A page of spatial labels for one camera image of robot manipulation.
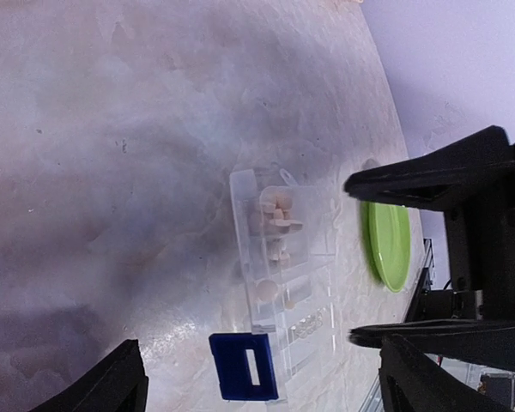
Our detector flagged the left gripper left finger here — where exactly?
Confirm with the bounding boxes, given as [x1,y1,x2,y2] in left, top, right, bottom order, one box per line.
[33,340,148,412]

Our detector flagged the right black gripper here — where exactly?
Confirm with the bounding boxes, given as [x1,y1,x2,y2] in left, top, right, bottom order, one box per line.
[343,126,515,369]

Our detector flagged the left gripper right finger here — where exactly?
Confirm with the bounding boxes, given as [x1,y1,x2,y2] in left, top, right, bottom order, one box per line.
[379,335,509,411]

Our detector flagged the clear plastic pill organizer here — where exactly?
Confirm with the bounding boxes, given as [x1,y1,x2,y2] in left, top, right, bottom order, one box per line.
[209,168,340,411]

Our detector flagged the small brown round pills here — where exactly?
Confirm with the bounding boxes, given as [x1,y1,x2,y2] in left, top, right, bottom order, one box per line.
[290,313,324,339]

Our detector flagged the pile of beige pills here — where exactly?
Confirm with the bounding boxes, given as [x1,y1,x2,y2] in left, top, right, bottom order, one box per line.
[248,190,304,266]

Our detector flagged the green plate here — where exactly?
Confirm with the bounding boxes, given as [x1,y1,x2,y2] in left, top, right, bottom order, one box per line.
[360,202,411,293]

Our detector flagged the beige pill in lid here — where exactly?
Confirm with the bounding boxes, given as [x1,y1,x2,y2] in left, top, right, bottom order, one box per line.
[256,279,279,302]

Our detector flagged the round wooden plate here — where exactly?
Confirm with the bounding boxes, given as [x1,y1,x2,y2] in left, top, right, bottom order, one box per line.
[335,0,364,4]

